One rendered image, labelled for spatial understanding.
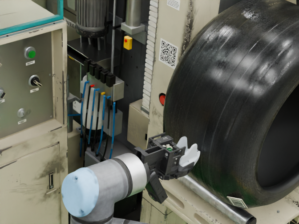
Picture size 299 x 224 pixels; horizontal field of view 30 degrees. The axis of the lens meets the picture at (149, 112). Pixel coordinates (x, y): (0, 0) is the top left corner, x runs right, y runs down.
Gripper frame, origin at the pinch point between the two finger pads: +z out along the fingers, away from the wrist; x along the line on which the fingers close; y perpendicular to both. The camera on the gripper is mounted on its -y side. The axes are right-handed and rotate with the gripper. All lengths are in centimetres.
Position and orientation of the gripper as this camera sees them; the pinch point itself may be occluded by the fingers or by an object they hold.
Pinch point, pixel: (194, 155)
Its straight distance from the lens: 137.6
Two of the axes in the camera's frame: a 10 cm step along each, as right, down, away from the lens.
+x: -6.6, -4.5, 6.0
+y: 1.6, -8.7, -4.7
